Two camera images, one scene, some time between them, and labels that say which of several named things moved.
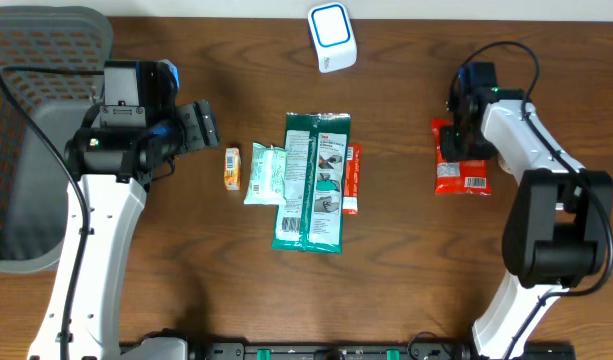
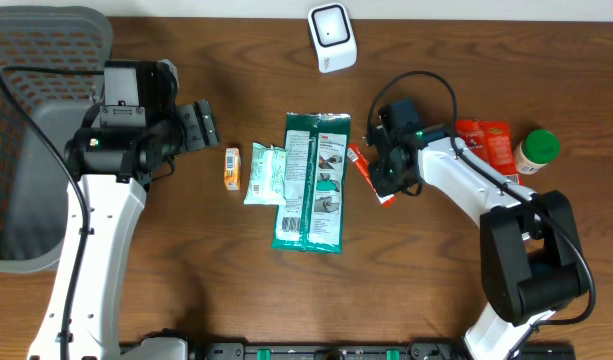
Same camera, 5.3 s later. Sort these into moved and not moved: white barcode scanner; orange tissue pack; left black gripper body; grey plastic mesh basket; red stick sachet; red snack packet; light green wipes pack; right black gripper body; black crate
Moved: red snack packet; right black gripper body; red stick sachet
Not moved: white barcode scanner; orange tissue pack; left black gripper body; grey plastic mesh basket; light green wipes pack; black crate
